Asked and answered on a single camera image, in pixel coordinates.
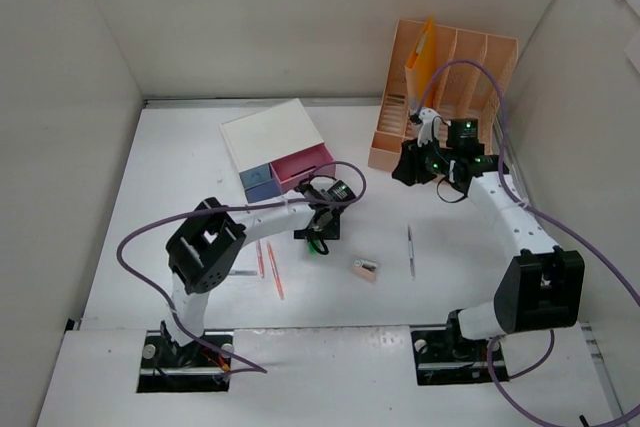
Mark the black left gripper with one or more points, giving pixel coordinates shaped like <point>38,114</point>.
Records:
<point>316,233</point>

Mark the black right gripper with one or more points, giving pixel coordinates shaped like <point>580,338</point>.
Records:
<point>420,162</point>

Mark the green cap black highlighter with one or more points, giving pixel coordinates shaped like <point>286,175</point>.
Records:
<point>313,248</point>

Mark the pink drawer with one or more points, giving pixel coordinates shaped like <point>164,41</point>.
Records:
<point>292,169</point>

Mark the orange gel pen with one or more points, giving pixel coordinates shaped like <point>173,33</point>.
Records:
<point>275,271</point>

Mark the white pastel drawer box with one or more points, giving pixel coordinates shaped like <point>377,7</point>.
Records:
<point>263,137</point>

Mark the orange A4 file folder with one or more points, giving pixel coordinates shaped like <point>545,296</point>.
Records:
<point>420,68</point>

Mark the peach plastic desk organizer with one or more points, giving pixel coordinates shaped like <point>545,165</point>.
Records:
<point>461,90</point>

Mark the grey clear pen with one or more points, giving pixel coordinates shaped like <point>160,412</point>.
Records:
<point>245,273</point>

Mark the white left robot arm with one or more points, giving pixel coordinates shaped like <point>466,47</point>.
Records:
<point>202,251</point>

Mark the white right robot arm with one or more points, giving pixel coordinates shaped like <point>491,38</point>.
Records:
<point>542,285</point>

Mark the pink gel pen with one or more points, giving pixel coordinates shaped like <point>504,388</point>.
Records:
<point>260,260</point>

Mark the light blue drawer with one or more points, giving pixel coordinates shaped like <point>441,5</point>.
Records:
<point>255,176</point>

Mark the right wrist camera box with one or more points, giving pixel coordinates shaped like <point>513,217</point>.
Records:
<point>429,122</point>

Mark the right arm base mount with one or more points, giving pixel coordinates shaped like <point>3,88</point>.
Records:
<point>442,357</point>

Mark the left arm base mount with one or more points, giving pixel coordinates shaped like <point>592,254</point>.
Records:
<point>167,369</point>

